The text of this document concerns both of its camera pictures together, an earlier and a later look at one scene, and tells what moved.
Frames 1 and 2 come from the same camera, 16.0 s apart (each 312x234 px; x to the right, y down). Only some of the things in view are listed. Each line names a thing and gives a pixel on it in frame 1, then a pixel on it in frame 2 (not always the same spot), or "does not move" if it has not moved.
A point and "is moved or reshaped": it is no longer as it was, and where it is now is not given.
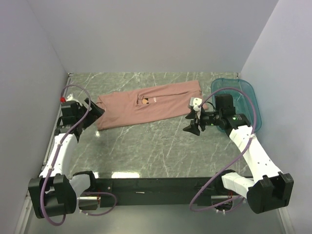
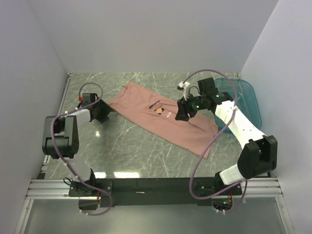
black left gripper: [97, 112] → [106, 110]
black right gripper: [198, 118] → [184, 108]
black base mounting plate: [154, 192] does not move
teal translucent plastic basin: [242, 104] does not move
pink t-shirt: [149, 102] is moved or reshaped
